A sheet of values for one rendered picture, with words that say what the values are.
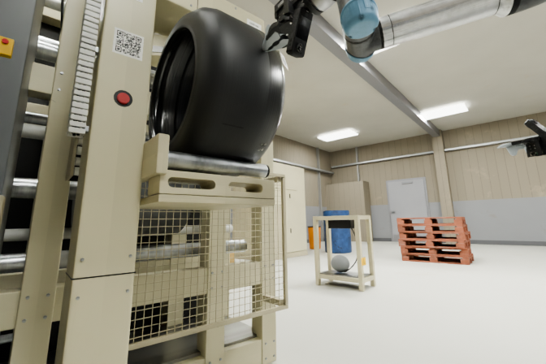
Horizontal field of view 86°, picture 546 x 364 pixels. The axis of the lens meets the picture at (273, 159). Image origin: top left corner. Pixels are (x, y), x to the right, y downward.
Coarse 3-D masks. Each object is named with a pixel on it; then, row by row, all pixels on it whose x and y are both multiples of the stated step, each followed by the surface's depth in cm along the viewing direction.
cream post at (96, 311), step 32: (128, 0) 82; (96, 64) 77; (128, 64) 79; (96, 96) 73; (96, 128) 71; (128, 128) 76; (96, 160) 70; (128, 160) 75; (96, 192) 69; (128, 192) 74; (96, 224) 68; (128, 224) 72; (96, 256) 67; (128, 256) 71; (64, 288) 71; (96, 288) 66; (128, 288) 70; (64, 320) 64; (96, 320) 65; (128, 320) 69; (64, 352) 61; (96, 352) 64
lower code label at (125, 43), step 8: (120, 32) 79; (128, 32) 81; (120, 40) 79; (128, 40) 80; (136, 40) 82; (120, 48) 78; (128, 48) 80; (136, 48) 81; (128, 56) 79; (136, 56) 81
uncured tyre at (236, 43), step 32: (192, 32) 85; (224, 32) 79; (256, 32) 90; (160, 64) 108; (192, 64) 120; (224, 64) 76; (256, 64) 83; (160, 96) 117; (192, 96) 79; (224, 96) 77; (256, 96) 82; (160, 128) 115; (192, 128) 79; (224, 128) 80; (256, 128) 85; (256, 160) 94
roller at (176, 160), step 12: (168, 156) 74; (180, 156) 76; (192, 156) 78; (204, 156) 81; (180, 168) 77; (192, 168) 79; (204, 168) 80; (216, 168) 82; (228, 168) 85; (240, 168) 87; (252, 168) 90; (264, 168) 93
